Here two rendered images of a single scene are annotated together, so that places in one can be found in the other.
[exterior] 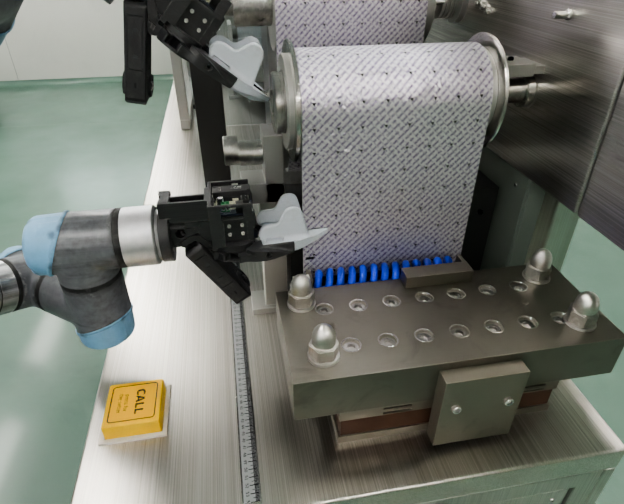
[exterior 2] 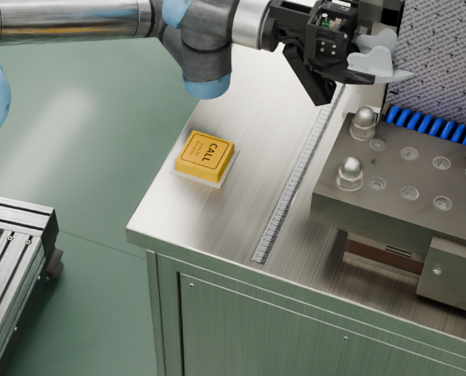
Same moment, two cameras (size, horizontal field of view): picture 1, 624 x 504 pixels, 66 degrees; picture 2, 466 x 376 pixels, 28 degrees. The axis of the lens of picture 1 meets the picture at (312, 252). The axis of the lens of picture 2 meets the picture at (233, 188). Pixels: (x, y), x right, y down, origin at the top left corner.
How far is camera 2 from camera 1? 0.73 m
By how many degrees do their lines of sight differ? 28
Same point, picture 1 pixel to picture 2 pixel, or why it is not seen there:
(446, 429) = (428, 285)
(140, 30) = not seen: outside the picture
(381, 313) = (423, 169)
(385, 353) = (398, 202)
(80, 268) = (199, 33)
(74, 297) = (187, 51)
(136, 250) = (243, 36)
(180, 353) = (259, 126)
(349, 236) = (435, 88)
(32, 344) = not seen: hidden behind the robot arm
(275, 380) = not seen: hidden behind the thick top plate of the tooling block
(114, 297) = (217, 62)
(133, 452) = (191, 189)
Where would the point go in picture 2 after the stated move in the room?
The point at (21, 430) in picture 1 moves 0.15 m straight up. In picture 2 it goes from (101, 121) to (97, 83)
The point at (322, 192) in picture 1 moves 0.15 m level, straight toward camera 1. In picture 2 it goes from (417, 42) to (363, 109)
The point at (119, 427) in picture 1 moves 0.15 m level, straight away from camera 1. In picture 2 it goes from (187, 165) to (190, 95)
